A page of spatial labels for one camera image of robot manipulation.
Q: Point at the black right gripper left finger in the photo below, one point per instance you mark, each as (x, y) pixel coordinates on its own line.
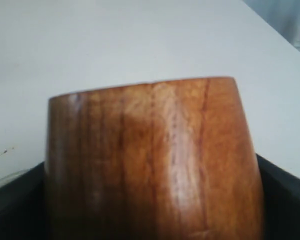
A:
(23, 213)

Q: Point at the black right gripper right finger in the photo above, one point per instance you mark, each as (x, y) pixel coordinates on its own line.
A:
(281, 202)

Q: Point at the brown wooden cup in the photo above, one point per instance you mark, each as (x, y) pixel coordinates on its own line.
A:
(169, 160)

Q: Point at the white backdrop cloth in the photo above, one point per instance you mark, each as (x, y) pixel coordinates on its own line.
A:
(281, 15)

